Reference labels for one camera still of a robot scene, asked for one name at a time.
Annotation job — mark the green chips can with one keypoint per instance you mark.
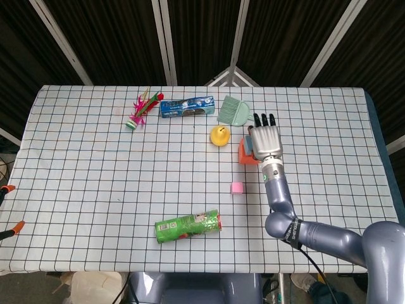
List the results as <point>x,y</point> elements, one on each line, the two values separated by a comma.
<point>186,226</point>

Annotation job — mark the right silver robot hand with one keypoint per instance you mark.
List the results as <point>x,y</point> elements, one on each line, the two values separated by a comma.
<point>265,139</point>

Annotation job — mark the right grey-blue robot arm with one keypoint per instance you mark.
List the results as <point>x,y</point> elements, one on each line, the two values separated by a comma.
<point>329,236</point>

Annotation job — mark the blue foam block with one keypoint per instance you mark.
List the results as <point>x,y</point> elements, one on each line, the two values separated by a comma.
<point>247,143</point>

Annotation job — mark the large orange foam block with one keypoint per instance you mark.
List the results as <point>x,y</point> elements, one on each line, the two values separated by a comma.
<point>244,157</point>

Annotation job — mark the dark blue trouser leg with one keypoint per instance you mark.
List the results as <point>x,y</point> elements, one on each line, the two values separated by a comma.
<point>326,294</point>

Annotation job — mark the grey-blue robot torso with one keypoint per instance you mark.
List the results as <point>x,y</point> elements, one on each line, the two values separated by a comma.
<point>196,289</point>

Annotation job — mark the mint green hand brush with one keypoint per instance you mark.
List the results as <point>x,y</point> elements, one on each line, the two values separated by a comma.
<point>232,112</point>

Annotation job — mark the white shoe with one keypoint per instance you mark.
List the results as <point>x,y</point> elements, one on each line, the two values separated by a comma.
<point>302,282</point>

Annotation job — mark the small pink foam block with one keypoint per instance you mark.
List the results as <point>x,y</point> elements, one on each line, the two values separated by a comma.
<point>237,188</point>

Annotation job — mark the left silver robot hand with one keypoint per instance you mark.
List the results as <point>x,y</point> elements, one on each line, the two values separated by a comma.
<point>19,226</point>

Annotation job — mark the dark folding screen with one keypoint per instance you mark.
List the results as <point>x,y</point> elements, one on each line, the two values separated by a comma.
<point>202,38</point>

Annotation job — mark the white checkered tablecloth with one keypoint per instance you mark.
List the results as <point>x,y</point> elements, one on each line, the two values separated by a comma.
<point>95,190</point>

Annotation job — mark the pink feather shuttlecock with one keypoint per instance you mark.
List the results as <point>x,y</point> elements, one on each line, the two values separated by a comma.
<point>140,109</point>

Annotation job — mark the blue cookie box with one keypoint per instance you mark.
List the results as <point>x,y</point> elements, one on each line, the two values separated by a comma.
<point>186,107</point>

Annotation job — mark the yellow toy pear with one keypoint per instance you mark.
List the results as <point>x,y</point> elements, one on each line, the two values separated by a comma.
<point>220,136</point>

